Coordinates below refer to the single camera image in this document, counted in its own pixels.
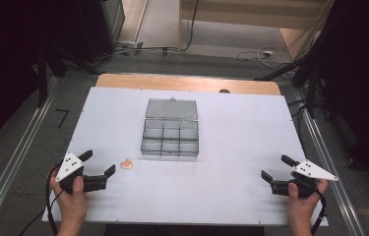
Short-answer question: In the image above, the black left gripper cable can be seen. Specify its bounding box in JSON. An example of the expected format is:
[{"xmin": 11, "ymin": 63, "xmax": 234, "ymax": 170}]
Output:
[{"xmin": 18, "ymin": 162, "xmax": 66, "ymax": 236}]

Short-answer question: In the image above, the light wooden cabinet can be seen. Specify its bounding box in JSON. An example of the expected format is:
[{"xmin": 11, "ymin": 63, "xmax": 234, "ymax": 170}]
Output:
[{"xmin": 177, "ymin": 0, "xmax": 336, "ymax": 62}]

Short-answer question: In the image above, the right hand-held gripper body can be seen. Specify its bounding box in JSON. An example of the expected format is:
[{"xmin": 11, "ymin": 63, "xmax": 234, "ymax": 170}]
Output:
[{"xmin": 270, "ymin": 159, "xmax": 339, "ymax": 200}]

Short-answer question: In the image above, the black curtain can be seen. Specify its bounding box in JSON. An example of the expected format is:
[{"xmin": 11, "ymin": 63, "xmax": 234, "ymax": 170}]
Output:
[
  {"xmin": 306, "ymin": 0, "xmax": 369, "ymax": 188},
  {"xmin": 0, "ymin": 0, "xmax": 114, "ymax": 155}
]

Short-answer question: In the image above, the black floor cable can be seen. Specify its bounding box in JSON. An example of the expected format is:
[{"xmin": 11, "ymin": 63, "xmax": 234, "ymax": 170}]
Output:
[{"xmin": 92, "ymin": 0, "xmax": 201, "ymax": 63}]

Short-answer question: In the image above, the wooden table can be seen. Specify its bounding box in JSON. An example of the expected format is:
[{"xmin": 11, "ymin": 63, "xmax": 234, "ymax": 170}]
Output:
[{"xmin": 94, "ymin": 73, "xmax": 282, "ymax": 96}]

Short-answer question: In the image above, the small pale pink object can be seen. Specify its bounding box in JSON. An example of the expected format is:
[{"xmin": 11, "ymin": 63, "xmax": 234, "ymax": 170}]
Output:
[{"xmin": 119, "ymin": 157, "xmax": 135, "ymax": 171}]

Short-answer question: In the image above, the person's left hand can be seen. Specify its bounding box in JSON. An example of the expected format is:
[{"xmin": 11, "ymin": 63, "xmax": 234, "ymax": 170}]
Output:
[{"xmin": 49, "ymin": 167, "xmax": 89, "ymax": 228}]

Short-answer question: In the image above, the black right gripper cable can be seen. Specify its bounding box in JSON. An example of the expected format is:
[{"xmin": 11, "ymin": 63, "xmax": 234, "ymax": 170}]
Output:
[{"xmin": 309, "ymin": 185, "xmax": 328, "ymax": 236}]

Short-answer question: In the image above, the aluminium floor rail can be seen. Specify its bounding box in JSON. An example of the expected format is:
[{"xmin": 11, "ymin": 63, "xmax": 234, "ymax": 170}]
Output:
[
  {"xmin": 292, "ymin": 88, "xmax": 367, "ymax": 236},
  {"xmin": 0, "ymin": 77, "xmax": 59, "ymax": 236}
]

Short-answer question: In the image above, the clear plastic compartment box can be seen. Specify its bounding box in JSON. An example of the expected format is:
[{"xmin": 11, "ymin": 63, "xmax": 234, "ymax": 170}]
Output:
[{"xmin": 140, "ymin": 97, "xmax": 201, "ymax": 158}]

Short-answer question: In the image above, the black metal stand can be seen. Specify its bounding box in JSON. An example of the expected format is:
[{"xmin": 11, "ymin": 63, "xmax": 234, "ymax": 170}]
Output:
[
  {"xmin": 35, "ymin": 45, "xmax": 49, "ymax": 108},
  {"xmin": 254, "ymin": 0, "xmax": 340, "ymax": 119}
]

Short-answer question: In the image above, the white floor cable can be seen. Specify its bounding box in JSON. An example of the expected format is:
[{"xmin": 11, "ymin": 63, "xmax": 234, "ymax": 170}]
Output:
[{"xmin": 235, "ymin": 45, "xmax": 288, "ymax": 72}]

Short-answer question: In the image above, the person's right hand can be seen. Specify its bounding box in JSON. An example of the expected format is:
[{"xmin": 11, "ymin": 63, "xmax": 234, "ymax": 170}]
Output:
[{"xmin": 285, "ymin": 171, "xmax": 331, "ymax": 228}]

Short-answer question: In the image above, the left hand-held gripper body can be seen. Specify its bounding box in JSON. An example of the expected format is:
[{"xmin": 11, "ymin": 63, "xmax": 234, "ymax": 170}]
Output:
[{"xmin": 54, "ymin": 151, "xmax": 108, "ymax": 195}]

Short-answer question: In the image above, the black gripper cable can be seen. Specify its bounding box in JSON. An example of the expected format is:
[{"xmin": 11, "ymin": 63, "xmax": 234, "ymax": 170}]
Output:
[
  {"xmin": 309, "ymin": 185, "xmax": 328, "ymax": 236},
  {"xmin": 18, "ymin": 162, "xmax": 66, "ymax": 236}
]

